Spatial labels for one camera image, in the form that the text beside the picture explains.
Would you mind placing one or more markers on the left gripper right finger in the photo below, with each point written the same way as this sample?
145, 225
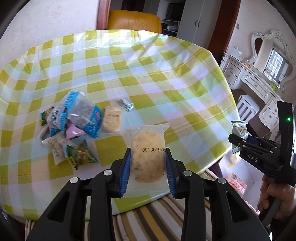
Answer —
231, 217

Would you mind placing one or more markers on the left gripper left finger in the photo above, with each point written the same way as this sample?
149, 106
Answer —
64, 218

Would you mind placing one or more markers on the orange-white wafer snack packet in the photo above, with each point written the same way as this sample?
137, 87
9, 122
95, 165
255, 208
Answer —
237, 183

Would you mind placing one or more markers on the green white snack packet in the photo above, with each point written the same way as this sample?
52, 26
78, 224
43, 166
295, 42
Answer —
239, 128

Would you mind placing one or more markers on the green yellow snack packet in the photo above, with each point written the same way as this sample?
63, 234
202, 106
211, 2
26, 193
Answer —
78, 155

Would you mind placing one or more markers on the pink snack packet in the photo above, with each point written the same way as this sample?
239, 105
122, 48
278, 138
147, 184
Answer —
73, 131

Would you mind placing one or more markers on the clear round cookie packet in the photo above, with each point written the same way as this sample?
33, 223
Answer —
148, 171

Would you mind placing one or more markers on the blue clear raisin packet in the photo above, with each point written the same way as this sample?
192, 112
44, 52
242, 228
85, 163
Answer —
77, 109

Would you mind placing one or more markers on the square cracker packet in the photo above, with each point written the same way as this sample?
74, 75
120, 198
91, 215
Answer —
111, 122

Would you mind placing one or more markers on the person's right hand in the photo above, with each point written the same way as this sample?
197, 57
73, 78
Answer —
284, 192

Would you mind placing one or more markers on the purple-edged white cardboard box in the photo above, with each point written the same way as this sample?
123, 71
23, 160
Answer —
247, 173

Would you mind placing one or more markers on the white slatted stool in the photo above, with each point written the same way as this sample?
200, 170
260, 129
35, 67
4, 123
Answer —
247, 107

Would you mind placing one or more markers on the striped rug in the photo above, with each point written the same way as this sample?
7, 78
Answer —
159, 220

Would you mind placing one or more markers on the clear biscuit packet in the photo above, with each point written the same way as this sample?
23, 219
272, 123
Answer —
56, 143

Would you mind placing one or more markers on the white ornate dressing table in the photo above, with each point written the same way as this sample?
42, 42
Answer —
240, 76

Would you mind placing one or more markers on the ornate white mirror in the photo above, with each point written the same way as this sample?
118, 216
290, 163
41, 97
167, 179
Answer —
272, 58

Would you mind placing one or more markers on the small green candy packet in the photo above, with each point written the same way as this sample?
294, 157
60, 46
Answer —
44, 115

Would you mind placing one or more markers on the green checkered tablecloth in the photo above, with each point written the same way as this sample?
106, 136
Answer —
168, 80

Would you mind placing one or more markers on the small blue white candy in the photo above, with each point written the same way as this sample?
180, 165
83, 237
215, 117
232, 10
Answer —
126, 104

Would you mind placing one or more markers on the white wardrobe cabinet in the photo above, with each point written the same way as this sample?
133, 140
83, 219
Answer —
193, 21

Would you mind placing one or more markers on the yellow leather armchair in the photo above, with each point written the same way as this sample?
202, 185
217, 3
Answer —
133, 20

